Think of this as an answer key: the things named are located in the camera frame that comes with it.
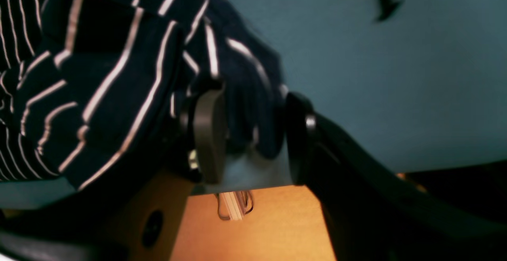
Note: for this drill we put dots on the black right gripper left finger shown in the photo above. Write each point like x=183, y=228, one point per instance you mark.
x=130, y=213

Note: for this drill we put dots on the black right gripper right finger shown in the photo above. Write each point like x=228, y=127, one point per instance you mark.
x=370, y=213

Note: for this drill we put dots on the navy white striped t-shirt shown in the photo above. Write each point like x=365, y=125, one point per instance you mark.
x=84, y=83

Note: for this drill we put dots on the light blue tablecloth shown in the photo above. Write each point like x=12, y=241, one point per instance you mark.
x=423, y=90

